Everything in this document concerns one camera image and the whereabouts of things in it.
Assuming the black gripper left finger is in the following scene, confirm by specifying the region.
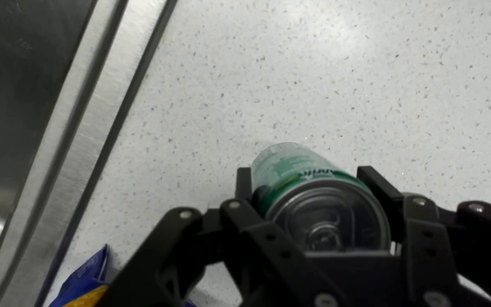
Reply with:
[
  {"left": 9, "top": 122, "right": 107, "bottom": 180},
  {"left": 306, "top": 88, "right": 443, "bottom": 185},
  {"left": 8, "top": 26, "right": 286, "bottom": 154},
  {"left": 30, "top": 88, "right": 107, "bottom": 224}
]
[{"left": 98, "top": 168, "right": 347, "bottom": 307}]

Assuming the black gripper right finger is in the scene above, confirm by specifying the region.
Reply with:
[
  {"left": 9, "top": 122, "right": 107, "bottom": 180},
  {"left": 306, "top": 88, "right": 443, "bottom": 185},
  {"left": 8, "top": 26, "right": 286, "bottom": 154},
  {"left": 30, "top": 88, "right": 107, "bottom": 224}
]
[{"left": 356, "top": 166, "right": 491, "bottom": 307}]

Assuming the green soda can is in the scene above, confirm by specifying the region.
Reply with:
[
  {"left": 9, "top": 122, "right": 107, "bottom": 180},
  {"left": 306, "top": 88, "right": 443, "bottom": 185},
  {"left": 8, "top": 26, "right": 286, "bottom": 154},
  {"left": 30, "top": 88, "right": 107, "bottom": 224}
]
[{"left": 250, "top": 142, "right": 390, "bottom": 253}]

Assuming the stainless steel double sink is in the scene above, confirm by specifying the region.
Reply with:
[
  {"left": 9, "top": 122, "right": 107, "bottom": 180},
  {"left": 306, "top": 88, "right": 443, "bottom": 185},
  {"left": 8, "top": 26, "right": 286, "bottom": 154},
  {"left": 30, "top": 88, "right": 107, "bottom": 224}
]
[{"left": 0, "top": 0, "right": 177, "bottom": 307}]

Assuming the blue chip bag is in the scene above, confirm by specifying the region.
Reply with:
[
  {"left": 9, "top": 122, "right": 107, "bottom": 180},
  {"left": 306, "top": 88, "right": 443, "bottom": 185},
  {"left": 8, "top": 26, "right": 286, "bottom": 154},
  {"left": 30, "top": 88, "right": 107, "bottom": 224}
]
[{"left": 49, "top": 246, "right": 108, "bottom": 307}]

